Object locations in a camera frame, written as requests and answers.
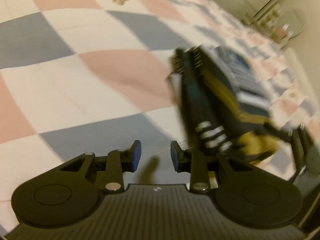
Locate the pink grey checkered bedspread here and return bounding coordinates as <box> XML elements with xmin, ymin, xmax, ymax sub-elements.
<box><xmin>1</xmin><ymin>0</ymin><xmax>319</xmax><ymax>235</ymax></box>

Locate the striped dark knit sweater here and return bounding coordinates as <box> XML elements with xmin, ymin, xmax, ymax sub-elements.
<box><xmin>168</xmin><ymin>45</ymin><xmax>278</xmax><ymax>163</ymax></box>

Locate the beige shelf with items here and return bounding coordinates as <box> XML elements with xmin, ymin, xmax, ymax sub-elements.
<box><xmin>241</xmin><ymin>5</ymin><xmax>307</xmax><ymax>48</ymax></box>

